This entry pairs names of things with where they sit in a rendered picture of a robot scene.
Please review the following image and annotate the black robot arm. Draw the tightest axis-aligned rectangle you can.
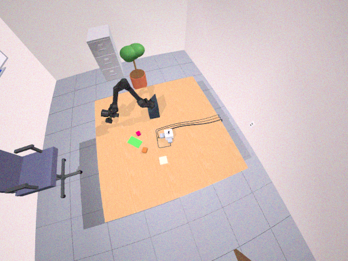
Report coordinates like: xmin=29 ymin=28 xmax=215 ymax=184
xmin=101 ymin=78 xmax=155 ymax=118

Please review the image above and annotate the green rectangular block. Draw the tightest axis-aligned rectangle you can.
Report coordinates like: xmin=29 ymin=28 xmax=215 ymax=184
xmin=128 ymin=136 xmax=143 ymax=149

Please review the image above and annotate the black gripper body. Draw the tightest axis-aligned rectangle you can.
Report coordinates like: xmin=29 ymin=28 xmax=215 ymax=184
xmin=105 ymin=116 xmax=113 ymax=123

